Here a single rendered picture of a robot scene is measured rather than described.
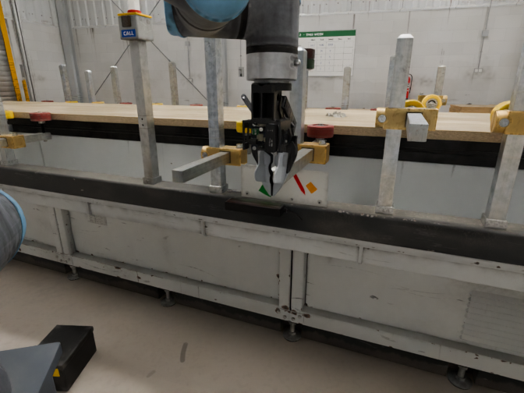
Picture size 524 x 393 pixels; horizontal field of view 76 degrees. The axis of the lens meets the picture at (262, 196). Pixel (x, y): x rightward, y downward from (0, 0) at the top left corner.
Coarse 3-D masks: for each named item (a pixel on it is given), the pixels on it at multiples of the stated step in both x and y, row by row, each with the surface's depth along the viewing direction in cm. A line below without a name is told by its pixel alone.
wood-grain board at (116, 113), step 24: (72, 120) 147; (96, 120) 142; (120, 120) 137; (168, 120) 129; (192, 120) 125; (312, 120) 121; (336, 120) 121; (360, 120) 121; (456, 120) 121; (480, 120) 121
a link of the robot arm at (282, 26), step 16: (256, 0) 51; (272, 0) 52; (288, 0) 52; (256, 16) 52; (272, 16) 53; (288, 16) 53; (256, 32) 54; (272, 32) 53; (288, 32) 54; (256, 48) 55; (272, 48) 54; (288, 48) 55
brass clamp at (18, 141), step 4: (0, 136) 136; (4, 136) 135; (8, 136) 134; (12, 136) 134; (16, 136) 135; (20, 136) 136; (8, 140) 134; (12, 140) 134; (16, 140) 135; (20, 140) 137; (24, 140) 138; (8, 144) 135; (12, 144) 134; (16, 144) 135; (20, 144) 137; (24, 144) 138; (12, 148) 135; (16, 148) 136
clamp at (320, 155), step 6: (300, 144) 91; (306, 144) 90; (312, 144) 90; (318, 144) 90; (318, 150) 89; (324, 150) 89; (318, 156) 90; (324, 156) 89; (312, 162) 91; (318, 162) 90; (324, 162) 90
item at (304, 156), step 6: (300, 150) 87; (306, 150) 87; (312, 150) 89; (300, 156) 81; (306, 156) 84; (312, 156) 90; (294, 162) 74; (300, 162) 79; (306, 162) 85; (294, 168) 74; (300, 168) 80; (294, 174) 75; (288, 180) 71
